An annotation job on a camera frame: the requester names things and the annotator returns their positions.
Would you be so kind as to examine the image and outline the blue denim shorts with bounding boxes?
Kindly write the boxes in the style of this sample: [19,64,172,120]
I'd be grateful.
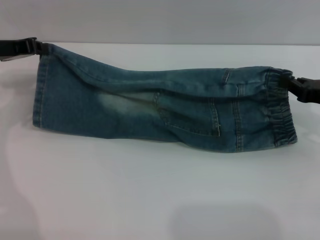
[32,42,299,153]

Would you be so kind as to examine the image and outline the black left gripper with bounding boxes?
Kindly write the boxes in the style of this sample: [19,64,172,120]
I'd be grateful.
[0,37,55,63]

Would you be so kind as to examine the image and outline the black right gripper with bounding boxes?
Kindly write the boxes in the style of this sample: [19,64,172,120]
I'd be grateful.
[278,76,320,105]

